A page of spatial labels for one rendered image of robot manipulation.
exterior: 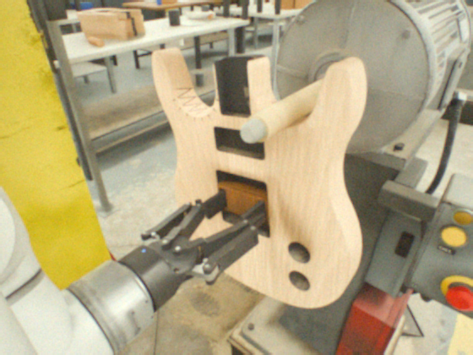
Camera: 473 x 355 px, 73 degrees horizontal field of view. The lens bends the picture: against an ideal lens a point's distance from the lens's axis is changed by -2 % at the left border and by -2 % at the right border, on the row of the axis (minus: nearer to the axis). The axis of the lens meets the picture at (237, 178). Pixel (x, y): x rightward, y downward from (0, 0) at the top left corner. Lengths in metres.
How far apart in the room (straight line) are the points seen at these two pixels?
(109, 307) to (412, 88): 0.46
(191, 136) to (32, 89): 0.71
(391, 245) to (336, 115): 0.57
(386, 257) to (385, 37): 0.58
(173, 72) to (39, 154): 0.76
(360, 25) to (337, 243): 0.30
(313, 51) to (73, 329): 0.48
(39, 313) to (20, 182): 0.92
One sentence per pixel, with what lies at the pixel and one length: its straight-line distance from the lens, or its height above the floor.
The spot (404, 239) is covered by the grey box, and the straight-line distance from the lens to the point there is 0.86.
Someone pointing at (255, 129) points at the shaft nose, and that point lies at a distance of 0.35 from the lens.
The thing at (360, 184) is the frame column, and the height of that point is 0.98.
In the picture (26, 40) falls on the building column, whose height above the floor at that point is 1.22.
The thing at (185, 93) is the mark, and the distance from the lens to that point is 0.55.
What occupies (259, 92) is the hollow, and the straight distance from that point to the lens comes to 0.44.
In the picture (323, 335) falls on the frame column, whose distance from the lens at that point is 1.23.
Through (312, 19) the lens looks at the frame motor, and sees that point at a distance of 0.56.
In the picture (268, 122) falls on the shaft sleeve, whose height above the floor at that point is 1.26.
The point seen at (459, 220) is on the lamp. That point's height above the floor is 1.10.
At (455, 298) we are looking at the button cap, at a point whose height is 0.98.
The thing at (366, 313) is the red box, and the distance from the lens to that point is 1.01.
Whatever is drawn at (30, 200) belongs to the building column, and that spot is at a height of 0.75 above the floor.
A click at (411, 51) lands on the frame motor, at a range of 0.51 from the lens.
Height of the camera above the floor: 1.41
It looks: 34 degrees down
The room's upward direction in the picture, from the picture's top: straight up
